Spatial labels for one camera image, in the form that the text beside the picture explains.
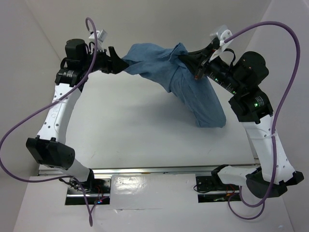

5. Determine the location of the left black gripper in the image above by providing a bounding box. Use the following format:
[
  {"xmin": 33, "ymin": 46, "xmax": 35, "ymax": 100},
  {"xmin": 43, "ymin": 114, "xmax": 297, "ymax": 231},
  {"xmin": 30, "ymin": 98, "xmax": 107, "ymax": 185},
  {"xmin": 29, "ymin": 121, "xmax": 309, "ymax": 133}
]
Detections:
[{"xmin": 81, "ymin": 44, "xmax": 129, "ymax": 74}]

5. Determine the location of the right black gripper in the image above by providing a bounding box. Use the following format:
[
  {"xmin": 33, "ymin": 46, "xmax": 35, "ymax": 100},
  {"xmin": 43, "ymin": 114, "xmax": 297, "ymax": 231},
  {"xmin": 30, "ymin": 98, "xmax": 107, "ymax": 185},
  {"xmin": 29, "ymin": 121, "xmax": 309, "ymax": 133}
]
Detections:
[{"xmin": 179, "ymin": 41, "xmax": 243, "ymax": 95}]

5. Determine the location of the blue pillowcase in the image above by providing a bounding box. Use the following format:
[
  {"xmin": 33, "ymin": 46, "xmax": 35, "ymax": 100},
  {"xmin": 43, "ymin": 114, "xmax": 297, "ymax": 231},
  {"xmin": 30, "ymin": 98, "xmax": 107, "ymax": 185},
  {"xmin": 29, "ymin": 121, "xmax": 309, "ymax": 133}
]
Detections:
[{"xmin": 122, "ymin": 43, "xmax": 226, "ymax": 128}]

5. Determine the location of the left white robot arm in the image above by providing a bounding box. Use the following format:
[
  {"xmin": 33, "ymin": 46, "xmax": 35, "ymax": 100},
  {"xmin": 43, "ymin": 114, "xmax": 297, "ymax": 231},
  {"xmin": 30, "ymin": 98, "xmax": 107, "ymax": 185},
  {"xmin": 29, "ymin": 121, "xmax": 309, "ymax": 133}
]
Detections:
[{"xmin": 26, "ymin": 39, "xmax": 128, "ymax": 193}]

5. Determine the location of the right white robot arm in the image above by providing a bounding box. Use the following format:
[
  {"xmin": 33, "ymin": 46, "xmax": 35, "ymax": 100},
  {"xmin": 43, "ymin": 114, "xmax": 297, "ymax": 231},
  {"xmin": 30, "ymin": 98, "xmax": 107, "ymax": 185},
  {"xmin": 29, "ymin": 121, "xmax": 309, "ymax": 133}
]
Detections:
[{"xmin": 179, "ymin": 44, "xmax": 304, "ymax": 199}]

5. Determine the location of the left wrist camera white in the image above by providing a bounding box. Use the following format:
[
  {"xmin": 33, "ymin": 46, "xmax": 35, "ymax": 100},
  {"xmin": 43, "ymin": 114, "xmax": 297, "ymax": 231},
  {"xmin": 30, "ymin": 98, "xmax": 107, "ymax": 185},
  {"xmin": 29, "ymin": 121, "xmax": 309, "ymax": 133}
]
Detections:
[{"xmin": 89, "ymin": 29, "xmax": 108, "ymax": 51}]

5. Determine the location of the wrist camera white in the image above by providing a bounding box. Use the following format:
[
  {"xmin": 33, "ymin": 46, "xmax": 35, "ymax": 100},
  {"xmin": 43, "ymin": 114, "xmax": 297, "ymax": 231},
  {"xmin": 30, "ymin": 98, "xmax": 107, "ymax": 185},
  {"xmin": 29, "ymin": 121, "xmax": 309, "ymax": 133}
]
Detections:
[
  {"xmin": 89, "ymin": 29, "xmax": 108, "ymax": 51},
  {"xmin": 209, "ymin": 25, "xmax": 232, "ymax": 62}
]

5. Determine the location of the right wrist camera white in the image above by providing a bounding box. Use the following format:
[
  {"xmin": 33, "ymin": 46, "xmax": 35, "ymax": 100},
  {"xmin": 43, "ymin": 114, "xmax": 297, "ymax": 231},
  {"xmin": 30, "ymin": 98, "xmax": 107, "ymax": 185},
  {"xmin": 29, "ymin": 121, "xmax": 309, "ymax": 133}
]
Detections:
[{"xmin": 209, "ymin": 25, "xmax": 232, "ymax": 62}]

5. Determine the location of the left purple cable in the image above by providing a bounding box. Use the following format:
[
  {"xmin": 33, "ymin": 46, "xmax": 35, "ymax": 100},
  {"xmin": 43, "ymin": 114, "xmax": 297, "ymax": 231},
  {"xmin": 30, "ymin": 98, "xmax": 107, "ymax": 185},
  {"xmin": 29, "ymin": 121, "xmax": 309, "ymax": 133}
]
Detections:
[{"xmin": 0, "ymin": 17, "xmax": 107, "ymax": 227}]

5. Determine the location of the purple cable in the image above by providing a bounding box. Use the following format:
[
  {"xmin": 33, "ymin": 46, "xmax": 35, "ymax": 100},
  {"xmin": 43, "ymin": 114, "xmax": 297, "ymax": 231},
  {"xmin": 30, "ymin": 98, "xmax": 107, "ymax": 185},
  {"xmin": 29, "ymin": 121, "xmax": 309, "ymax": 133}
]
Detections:
[
  {"xmin": 223, "ymin": 21, "xmax": 300, "ymax": 220},
  {"xmin": 0, "ymin": 17, "xmax": 107, "ymax": 227}
]

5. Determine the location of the aluminium rail front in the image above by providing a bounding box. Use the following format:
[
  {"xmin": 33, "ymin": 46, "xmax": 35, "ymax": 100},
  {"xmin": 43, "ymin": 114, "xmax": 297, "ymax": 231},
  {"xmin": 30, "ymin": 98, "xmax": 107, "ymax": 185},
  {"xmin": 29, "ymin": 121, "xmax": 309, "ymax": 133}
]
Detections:
[{"xmin": 38, "ymin": 164, "xmax": 257, "ymax": 176}]

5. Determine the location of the aluminium rail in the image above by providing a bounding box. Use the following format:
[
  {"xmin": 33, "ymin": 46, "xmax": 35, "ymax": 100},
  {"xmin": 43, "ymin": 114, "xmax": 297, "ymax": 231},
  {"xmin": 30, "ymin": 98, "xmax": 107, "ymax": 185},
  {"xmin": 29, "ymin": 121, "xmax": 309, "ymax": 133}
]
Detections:
[
  {"xmin": 247, "ymin": 135, "xmax": 260, "ymax": 165},
  {"xmin": 38, "ymin": 164, "xmax": 257, "ymax": 176}
]

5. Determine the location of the aluminium rail right side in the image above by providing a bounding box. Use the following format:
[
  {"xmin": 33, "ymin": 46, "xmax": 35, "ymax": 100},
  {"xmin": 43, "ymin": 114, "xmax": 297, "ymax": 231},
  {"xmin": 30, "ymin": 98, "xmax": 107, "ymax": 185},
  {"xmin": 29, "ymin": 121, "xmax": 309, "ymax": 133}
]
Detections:
[{"xmin": 247, "ymin": 135, "xmax": 260, "ymax": 165}]

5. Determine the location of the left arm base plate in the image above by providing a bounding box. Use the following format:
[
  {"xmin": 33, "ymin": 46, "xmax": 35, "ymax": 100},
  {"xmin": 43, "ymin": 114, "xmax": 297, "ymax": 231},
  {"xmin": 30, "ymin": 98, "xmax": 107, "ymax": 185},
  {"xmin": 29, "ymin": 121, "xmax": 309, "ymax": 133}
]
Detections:
[{"xmin": 67, "ymin": 178, "xmax": 111, "ymax": 196}]

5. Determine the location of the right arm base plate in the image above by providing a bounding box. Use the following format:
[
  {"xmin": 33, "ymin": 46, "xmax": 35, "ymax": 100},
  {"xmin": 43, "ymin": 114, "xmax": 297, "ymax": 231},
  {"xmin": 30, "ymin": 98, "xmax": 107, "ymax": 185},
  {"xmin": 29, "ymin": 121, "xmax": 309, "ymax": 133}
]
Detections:
[{"xmin": 194, "ymin": 176, "xmax": 239, "ymax": 193}]

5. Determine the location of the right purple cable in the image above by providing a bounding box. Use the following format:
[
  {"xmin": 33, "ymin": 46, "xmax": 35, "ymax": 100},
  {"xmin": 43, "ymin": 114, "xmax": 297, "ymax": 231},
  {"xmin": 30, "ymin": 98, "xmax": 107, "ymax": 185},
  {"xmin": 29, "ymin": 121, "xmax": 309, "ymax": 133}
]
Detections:
[{"xmin": 223, "ymin": 21, "xmax": 300, "ymax": 220}]

